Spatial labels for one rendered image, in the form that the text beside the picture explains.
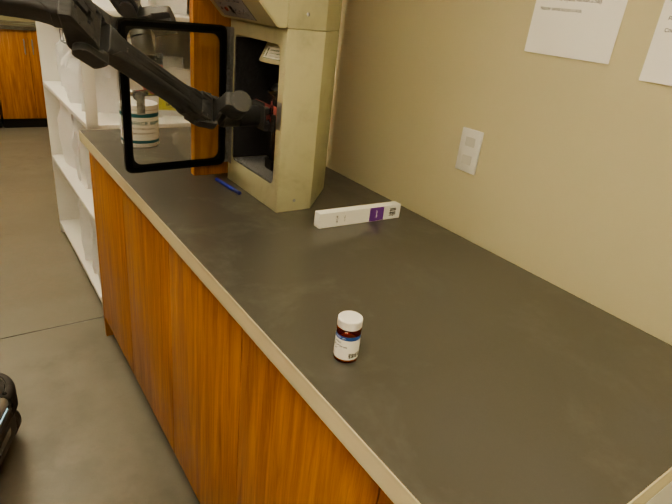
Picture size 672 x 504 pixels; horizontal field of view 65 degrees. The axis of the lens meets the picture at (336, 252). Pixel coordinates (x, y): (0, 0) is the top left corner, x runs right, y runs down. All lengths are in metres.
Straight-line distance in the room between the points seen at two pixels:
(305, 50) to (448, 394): 0.90
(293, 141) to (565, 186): 0.68
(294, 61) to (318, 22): 0.11
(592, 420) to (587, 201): 0.54
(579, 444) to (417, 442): 0.24
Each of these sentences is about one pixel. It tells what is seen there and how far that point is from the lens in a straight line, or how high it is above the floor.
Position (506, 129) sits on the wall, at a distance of 1.41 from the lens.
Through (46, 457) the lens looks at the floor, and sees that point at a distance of 2.14.
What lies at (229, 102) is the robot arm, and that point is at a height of 1.22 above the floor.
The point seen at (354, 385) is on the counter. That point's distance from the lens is 0.85.
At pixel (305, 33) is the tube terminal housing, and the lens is 1.40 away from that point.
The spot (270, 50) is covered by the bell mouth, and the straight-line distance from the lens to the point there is 1.49.
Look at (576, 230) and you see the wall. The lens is 1.32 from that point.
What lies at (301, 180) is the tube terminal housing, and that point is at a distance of 1.47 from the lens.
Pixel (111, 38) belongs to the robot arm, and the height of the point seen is 1.36.
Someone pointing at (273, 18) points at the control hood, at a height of 1.43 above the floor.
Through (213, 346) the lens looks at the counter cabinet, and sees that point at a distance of 1.29.
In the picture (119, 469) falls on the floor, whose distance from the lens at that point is 2.04.
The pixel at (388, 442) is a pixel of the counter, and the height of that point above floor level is 0.94.
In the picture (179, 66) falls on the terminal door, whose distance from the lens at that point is 1.58.
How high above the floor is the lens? 1.47
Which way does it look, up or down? 25 degrees down
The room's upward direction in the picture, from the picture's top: 7 degrees clockwise
